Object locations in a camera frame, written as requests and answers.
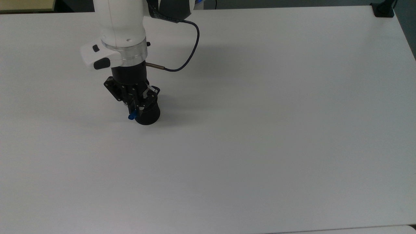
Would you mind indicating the beige board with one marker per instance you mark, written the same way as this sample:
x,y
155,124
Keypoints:
x,y
26,5

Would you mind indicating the white marker with blue cap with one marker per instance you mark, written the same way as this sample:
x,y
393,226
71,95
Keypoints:
x,y
131,116

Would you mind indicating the black table clamp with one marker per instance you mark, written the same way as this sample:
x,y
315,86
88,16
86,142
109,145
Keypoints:
x,y
383,11

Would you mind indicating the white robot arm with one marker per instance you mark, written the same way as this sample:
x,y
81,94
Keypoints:
x,y
120,22

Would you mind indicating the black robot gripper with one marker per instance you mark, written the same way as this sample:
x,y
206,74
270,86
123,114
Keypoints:
x,y
130,74

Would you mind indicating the black mesh pen cup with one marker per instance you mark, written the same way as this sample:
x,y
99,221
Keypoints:
x,y
149,117

